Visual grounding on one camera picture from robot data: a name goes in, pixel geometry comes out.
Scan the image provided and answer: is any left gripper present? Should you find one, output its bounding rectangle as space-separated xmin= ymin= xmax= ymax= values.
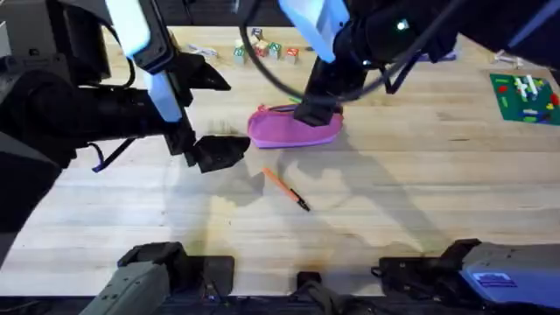
xmin=76 ymin=52 xmax=252 ymax=174

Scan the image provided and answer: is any black rail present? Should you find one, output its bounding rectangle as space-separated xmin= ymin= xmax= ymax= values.
xmin=0 ymin=295 xmax=560 ymax=315

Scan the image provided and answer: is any pink zip bag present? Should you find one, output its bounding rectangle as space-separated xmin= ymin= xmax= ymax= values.
xmin=247 ymin=103 xmax=345 ymax=151

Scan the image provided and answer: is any green board with blocks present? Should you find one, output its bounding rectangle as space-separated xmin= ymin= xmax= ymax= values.
xmin=488 ymin=72 xmax=560 ymax=127

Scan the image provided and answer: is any blue strap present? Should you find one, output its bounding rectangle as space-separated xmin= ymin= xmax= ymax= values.
xmin=88 ymin=136 xmax=137 ymax=174

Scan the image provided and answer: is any orange pen with black cap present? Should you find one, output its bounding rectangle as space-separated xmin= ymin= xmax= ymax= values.
xmin=262 ymin=166 xmax=312 ymax=214

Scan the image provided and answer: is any heap of toy blocks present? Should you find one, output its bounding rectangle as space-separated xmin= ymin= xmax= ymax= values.
xmin=232 ymin=26 xmax=301 ymax=67

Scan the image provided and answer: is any right wrist flat plate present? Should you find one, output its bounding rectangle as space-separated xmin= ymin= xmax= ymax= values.
xmin=277 ymin=0 xmax=352 ymax=65

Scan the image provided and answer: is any left wrist flat plate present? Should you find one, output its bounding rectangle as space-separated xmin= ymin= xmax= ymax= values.
xmin=103 ymin=0 xmax=184 ymax=124

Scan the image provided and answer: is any wrist flat plate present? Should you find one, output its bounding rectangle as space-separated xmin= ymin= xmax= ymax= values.
xmin=103 ymin=0 xmax=184 ymax=124
xmin=277 ymin=0 xmax=352 ymax=65

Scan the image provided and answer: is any small white object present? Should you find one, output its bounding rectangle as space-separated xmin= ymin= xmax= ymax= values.
xmin=186 ymin=42 xmax=220 ymax=59
xmin=493 ymin=49 xmax=525 ymax=70

